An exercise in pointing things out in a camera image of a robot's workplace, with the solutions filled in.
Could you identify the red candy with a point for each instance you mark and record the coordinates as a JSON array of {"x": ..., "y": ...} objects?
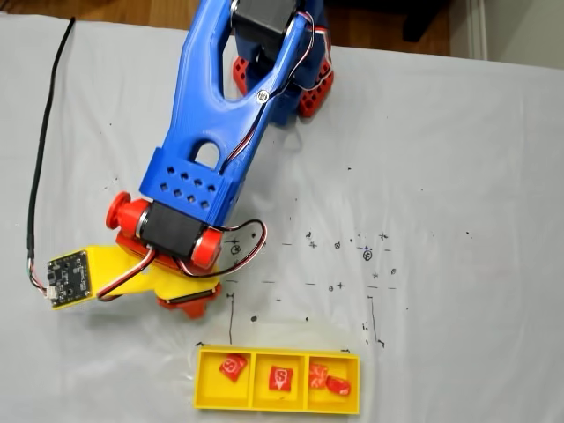
[
  {"x": 281, "y": 377},
  {"x": 232, "y": 367},
  {"x": 338, "y": 385}
]

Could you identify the yellow three-compartment box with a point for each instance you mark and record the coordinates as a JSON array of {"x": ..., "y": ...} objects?
[{"x": 252, "y": 379}]

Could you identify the white tablecloth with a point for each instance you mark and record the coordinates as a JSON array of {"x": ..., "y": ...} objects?
[{"x": 440, "y": 176}]

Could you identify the orange candy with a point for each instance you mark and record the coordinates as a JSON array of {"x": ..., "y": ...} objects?
[{"x": 318, "y": 374}]

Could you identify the camera board on yellow mount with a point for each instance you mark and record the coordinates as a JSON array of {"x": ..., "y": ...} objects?
[{"x": 70, "y": 277}]

